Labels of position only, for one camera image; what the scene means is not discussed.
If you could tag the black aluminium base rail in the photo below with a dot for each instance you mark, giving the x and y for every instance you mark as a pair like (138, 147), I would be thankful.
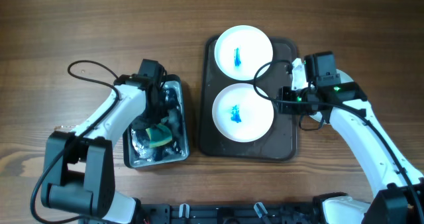
(284, 213)

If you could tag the black soapy water tray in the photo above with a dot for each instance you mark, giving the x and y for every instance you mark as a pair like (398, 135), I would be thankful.
(136, 150)

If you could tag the dark brown serving tray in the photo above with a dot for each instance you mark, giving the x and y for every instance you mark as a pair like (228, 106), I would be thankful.
(279, 144)

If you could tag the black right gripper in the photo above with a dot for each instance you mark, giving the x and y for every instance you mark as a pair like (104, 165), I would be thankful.
(286, 107)

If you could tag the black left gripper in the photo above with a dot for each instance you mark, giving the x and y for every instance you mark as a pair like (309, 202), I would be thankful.
(161, 109)

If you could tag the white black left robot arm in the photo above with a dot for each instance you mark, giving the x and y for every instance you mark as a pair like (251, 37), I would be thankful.
(78, 174)

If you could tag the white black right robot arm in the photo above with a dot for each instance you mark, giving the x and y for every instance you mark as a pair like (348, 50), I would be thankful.
(397, 186)

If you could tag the white plate with blue stain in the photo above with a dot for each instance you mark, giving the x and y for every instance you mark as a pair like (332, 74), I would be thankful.
(242, 52)

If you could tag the green yellow sponge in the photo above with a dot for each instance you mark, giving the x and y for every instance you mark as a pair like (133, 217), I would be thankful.
(159, 135)

